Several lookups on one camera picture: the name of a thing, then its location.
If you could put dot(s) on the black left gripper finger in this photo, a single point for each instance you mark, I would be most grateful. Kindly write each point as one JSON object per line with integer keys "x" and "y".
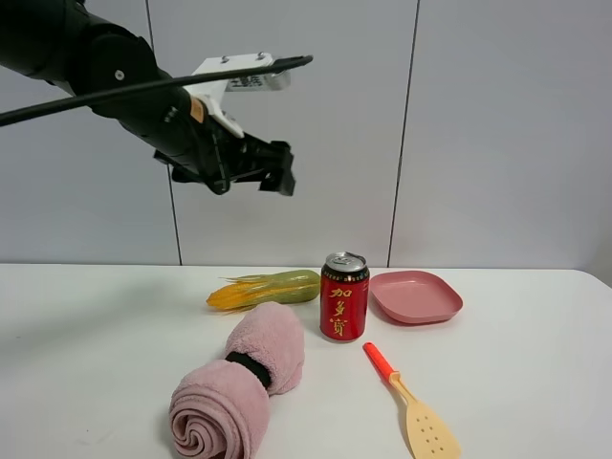
{"x": 282, "y": 165}

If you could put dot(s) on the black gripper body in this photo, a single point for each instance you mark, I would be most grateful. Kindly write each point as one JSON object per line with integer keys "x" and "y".
{"x": 206, "y": 153}

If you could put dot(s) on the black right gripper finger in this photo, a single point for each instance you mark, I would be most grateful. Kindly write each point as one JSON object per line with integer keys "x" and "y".
{"x": 270, "y": 183}

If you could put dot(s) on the red drink can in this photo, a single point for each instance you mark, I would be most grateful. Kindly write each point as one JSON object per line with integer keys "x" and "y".
{"x": 344, "y": 292}

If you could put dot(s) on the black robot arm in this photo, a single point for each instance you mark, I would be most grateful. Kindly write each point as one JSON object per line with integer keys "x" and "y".
{"x": 115, "y": 73}

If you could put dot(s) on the toy corn cob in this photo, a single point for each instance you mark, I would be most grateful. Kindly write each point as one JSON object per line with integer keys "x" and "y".
{"x": 246, "y": 292}

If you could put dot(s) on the pink square plate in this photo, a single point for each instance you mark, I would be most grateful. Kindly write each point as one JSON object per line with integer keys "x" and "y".
{"x": 415, "y": 297}

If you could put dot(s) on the black band on towel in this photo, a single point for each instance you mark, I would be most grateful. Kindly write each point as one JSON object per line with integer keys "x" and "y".
{"x": 259, "y": 370}

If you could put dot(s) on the rolled pink towel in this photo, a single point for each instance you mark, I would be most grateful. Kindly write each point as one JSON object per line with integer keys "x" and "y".
{"x": 221, "y": 410}

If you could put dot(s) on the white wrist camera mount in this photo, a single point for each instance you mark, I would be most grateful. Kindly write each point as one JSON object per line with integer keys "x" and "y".
{"x": 206, "y": 97}

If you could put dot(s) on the slotted spatula, red handle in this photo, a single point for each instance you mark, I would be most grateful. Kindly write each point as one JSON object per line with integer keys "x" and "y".
{"x": 428, "y": 436}

